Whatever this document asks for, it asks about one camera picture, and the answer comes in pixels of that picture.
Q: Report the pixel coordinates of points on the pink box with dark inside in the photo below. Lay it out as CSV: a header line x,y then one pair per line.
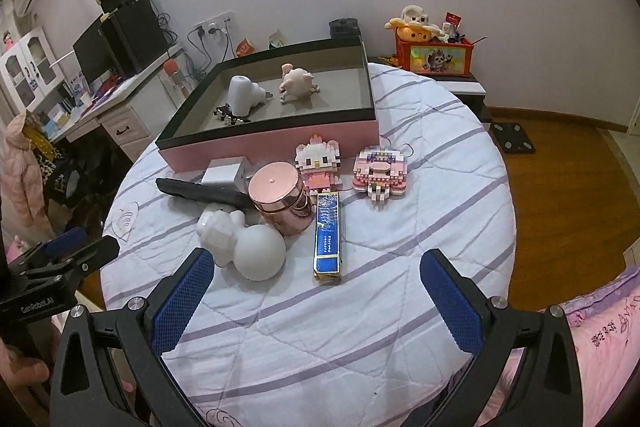
x,y
270,147

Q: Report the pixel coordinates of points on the red toy storage box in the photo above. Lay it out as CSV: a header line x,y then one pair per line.
x,y
440,57

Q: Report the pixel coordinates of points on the white wall power strip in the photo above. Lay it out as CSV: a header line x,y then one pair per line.
x,y
215,22

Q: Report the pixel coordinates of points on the pink printed blanket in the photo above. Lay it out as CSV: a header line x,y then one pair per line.
x,y
600,347

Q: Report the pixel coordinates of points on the pink pig figurine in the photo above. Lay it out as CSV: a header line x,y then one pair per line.
x,y
296,82

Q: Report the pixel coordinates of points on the clear bottle with orange cap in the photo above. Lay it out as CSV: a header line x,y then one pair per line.
x,y
176,79

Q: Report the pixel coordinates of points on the white charger plug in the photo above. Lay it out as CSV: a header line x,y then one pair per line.
x,y
222,172

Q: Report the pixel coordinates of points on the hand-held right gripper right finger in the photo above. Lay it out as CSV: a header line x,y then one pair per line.
x,y
450,302

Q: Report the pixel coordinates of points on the red snack bag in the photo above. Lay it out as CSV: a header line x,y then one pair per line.
x,y
245,48

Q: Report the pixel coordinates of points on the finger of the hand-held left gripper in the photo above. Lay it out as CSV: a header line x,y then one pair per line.
x,y
95,252
65,241

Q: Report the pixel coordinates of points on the rose gold round jar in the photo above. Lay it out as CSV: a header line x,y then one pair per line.
x,y
280,202

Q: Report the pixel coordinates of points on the black computer tower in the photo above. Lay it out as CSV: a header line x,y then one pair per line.
x,y
135,37

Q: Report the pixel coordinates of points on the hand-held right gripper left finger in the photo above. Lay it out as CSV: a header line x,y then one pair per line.
x,y
182,302

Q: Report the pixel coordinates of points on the white cat block figure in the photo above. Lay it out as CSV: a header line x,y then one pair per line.
x,y
317,162

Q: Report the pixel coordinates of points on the white desk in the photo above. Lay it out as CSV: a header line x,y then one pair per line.
x,y
125,107

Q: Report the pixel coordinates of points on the person's left hand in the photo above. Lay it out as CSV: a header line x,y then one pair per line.
x,y
20,372

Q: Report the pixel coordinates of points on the pink jacket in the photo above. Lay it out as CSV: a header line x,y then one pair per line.
x,y
22,177

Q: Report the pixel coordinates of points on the white and orange plush toy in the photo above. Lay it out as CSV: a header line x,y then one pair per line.
x,y
417,24

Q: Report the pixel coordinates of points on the white glass door cabinet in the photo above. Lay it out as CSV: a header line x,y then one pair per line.
x,y
27,67

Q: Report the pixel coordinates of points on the black computer monitor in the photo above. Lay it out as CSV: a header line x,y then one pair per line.
x,y
95,49

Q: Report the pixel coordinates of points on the blue and yellow snack bag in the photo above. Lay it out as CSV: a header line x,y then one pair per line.
x,y
277,39

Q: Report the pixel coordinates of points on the black beaded hair clip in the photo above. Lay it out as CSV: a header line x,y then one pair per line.
x,y
230,114

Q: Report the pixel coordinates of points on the white electric brush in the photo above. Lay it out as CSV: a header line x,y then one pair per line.
x,y
242,94

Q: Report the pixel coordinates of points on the long blue box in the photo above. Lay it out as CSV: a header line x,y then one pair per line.
x,y
328,237

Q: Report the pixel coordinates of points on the pink block model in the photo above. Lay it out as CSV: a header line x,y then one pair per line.
x,y
380,172

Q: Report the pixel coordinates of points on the black bathroom scale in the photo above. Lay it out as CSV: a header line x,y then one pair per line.
x,y
511,137

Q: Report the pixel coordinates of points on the white round figurine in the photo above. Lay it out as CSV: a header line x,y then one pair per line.
x,y
255,252

